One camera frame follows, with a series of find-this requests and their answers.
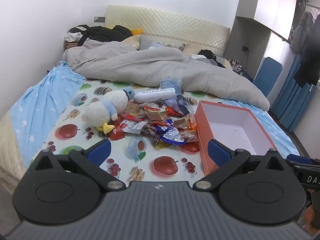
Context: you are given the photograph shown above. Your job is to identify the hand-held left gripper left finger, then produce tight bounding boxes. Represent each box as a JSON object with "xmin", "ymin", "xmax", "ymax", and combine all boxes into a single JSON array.
[{"xmin": 30, "ymin": 139, "xmax": 127, "ymax": 190}]

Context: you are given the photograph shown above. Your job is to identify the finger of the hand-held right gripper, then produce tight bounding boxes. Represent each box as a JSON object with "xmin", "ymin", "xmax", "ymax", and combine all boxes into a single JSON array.
[{"xmin": 286, "ymin": 154, "xmax": 320, "ymax": 167}]

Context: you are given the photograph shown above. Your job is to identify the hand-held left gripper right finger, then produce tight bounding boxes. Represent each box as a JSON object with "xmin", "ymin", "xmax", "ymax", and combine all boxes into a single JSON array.
[{"xmin": 196, "ymin": 138, "xmax": 292, "ymax": 190}]

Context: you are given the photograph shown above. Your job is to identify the orange cardboard box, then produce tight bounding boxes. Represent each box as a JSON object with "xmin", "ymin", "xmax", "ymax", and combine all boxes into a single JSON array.
[{"xmin": 194, "ymin": 100, "xmax": 277, "ymax": 177}]

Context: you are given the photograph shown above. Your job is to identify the pile of snack packets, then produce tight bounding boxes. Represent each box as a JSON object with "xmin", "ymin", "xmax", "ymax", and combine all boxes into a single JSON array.
[{"xmin": 110, "ymin": 101, "xmax": 199, "ymax": 149}]

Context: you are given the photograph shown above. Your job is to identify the person's right hand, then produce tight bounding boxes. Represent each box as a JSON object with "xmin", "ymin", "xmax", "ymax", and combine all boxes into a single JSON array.
[{"xmin": 303, "ymin": 204, "xmax": 313, "ymax": 230}]

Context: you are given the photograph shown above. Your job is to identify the fruit print mat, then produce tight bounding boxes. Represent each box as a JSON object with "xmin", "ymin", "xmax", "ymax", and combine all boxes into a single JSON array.
[{"xmin": 31, "ymin": 77, "xmax": 225, "ymax": 184}]

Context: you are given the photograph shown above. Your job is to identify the white plush duck toy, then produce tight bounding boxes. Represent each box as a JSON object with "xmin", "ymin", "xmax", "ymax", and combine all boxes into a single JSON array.
[{"xmin": 82, "ymin": 87, "xmax": 135, "ymax": 133}]

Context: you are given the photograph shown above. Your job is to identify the red biscuit packet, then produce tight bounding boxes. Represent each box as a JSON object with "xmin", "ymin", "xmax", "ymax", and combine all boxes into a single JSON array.
[{"xmin": 121, "ymin": 102, "xmax": 145, "ymax": 120}]

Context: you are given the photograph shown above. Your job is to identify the red foil snack wrapper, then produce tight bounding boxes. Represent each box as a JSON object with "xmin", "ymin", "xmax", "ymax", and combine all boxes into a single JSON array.
[{"xmin": 166, "ymin": 107, "xmax": 185, "ymax": 117}]

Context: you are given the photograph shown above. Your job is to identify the blue curtain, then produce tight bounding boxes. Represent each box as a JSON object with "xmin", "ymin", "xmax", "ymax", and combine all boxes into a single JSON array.
[{"xmin": 271, "ymin": 54, "xmax": 313, "ymax": 132}]

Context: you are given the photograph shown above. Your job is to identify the crumpled blue plastic bag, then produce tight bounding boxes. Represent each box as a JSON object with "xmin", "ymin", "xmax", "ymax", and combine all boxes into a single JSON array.
[{"xmin": 160, "ymin": 79, "xmax": 194, "ymax": 117}]

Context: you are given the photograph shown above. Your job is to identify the white cylindrical bottle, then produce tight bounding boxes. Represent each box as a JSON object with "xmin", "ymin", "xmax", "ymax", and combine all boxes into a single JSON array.
[{"xmin": 134, "ymin": 88, "xmax": 175, "ymax": 103}]

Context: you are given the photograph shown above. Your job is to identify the light blue bedsheet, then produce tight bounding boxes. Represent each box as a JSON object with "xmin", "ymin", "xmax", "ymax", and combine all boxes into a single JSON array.
[{"xmin": 10, "ymin": 60, "xmax": 300, "ymax": 168}]

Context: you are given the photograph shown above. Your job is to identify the blue padded board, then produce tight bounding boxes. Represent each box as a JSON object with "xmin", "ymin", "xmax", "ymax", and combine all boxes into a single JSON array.
[{"xmin": 253, "ymin": 57, "xmax": 283, "ymax": 98}]

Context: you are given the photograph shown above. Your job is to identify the clutter of small bottles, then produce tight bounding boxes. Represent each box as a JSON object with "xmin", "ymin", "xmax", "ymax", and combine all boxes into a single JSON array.
[{"xmin": 229, "ymin": 57, "xmax": 250, "ymax": 78}]

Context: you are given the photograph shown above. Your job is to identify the cream quilted mattress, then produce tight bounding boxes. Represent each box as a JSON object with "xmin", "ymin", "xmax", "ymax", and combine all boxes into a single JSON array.
[{"xmin": 0, "ymin": 115, "xmax": 34, "ymax": 180}]

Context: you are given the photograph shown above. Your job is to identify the dark folded clothes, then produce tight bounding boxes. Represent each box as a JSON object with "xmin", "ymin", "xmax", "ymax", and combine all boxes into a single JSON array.
[{"xmin": 199, "ymin": 49, "xmax": 225, "ymax": 68}]

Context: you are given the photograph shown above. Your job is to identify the black hanging coat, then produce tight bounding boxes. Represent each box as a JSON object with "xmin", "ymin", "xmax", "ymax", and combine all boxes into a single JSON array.
[{"xmin": 296, "ymin": 7, "xmax": 320, "ymax": 88}]

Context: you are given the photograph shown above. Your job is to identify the grey duvet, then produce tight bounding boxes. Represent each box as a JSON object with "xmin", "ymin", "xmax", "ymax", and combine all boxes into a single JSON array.
[{"xmin": 62, "ymin": 39, "xmax": 270, "ymax": 110}]

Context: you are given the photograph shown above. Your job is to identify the beige pillow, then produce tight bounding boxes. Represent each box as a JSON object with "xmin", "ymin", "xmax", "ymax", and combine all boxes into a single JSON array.
[{"xmin": 182, "ymin": 44, "xmax": 203, "ymax": 55}]

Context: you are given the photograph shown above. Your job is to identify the brown cardboard carton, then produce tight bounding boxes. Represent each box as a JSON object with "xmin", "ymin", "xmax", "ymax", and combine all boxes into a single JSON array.
[{"xmin": 64, "ymin": 41, "xmax": 80, "ymax": 52}]

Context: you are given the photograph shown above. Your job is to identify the cream pillow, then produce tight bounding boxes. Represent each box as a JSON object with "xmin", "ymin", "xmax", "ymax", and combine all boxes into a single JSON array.
[{"xmin": 122, "ymin": 35, "xmax": 140, "ymax": 50}]

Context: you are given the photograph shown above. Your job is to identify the black clothes heap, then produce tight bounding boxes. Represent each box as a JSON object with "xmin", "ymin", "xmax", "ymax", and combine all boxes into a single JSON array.
[{"xmin": 77, "ymin": 25, "xmax": 134, "ymax": 47}]

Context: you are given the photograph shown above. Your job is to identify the white clothes heap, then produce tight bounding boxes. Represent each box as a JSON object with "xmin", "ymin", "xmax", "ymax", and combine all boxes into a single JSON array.
[{"xmin": 65, "ymin": 26, "xmax": 88, "ymax": 43}]

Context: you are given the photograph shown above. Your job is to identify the grey pillow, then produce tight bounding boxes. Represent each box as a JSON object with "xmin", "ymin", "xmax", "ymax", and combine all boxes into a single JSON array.
[{"xmin": 139, "ymin": 35, "xmax": 165, "ymax": 50}]

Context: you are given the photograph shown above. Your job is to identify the grey hanging jacket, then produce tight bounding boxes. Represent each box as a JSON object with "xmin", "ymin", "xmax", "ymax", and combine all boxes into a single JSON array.
[{"xmin": 290, "ymin": 11, "xmax": 314, "ymax": 55}]

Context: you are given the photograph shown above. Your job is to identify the cream quilted headboard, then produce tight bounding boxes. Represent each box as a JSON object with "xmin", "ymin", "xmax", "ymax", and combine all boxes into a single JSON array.
[{"xmin": 104, "ymin": 4, "xmax": 230, "ymax": 55}]

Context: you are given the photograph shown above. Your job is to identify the grey wardrobe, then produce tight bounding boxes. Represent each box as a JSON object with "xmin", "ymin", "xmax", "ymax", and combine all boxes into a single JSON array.
[{"xmin": 229, "ymin": 0, "xmax": 299, "ymax": 80}]

